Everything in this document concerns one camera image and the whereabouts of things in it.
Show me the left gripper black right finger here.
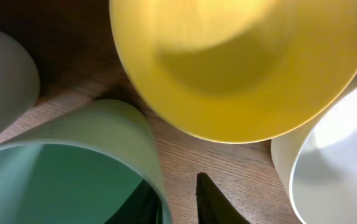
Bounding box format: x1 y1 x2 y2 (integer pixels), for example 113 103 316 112
196 172 250 224

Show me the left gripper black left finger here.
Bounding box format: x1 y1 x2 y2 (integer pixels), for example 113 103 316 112
105 180 163 224

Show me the mint green cup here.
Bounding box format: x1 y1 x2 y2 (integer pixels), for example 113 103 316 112
0 100 172 223

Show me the grey white cup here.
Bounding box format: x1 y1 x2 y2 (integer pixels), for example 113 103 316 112
0 31 40 133

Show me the white small bowl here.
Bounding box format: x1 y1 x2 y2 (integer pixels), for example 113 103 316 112
271 75 357 224

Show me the yellow small bowl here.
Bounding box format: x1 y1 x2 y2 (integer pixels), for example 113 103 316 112
109 0 357 143

